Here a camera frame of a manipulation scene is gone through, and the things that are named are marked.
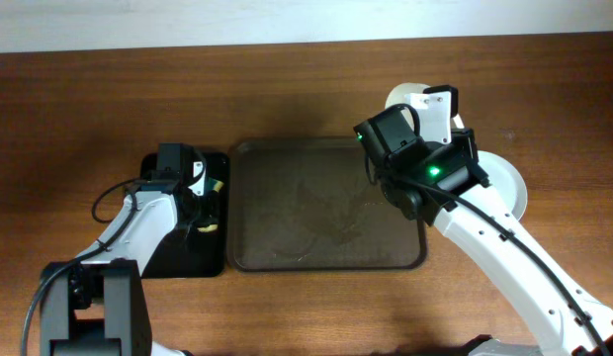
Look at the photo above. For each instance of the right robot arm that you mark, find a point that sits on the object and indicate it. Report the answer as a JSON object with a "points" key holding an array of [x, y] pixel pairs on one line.
{"points": [[427, 164]]}

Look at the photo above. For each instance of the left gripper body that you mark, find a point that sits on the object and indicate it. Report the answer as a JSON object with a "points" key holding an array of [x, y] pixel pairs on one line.
{"points": [[199, 213]]}

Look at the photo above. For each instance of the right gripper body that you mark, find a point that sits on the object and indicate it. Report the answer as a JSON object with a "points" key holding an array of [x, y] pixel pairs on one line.
{"points": [[467, 143]]}

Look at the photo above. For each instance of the green and yellow sponge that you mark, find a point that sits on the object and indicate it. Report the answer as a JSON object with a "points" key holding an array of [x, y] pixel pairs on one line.
{"points": [[209, 197]]}

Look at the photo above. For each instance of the small black tray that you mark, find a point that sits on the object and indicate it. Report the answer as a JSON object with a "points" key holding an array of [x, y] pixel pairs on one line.
{"points": [[190, 253]]}

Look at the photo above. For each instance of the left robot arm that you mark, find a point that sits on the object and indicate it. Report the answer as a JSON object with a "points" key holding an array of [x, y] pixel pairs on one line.
{"points": [[94, 304]]}

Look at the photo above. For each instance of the pale green plate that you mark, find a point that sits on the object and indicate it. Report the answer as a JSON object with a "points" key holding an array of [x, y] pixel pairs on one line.
{"points": [[507, 180]]}

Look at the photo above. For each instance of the brown plastic serving tray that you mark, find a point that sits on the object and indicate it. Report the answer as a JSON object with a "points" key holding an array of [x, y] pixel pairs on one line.
{"points": [[306, 204]]}

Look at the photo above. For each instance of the white plate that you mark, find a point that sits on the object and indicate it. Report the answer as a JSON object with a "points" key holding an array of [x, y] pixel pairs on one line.
{"points": [[436, 108]]}

